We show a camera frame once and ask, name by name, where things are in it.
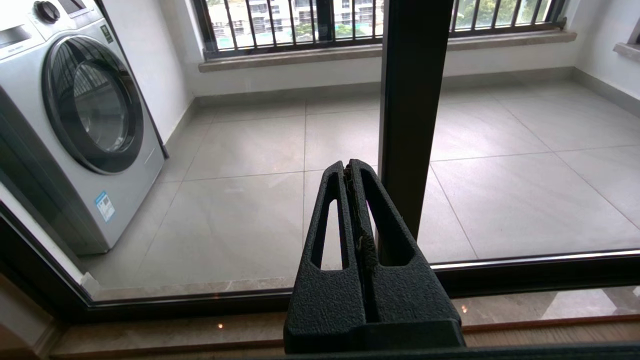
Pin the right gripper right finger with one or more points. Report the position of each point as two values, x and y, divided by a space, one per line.
410 300

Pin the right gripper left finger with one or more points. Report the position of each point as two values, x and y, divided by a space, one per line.
325 300

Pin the black framed glass door panel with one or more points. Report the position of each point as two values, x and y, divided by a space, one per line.
550 275

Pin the long stone window sill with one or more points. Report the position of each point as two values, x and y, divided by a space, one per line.
300 57

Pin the black balcony railing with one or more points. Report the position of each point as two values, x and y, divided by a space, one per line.
280 45

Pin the short stone window sill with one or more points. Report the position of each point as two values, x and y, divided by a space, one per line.
629 51

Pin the silver front-load washing machine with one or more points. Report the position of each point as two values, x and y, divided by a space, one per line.
30 125

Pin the black window frame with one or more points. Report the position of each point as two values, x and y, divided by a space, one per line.
324 20

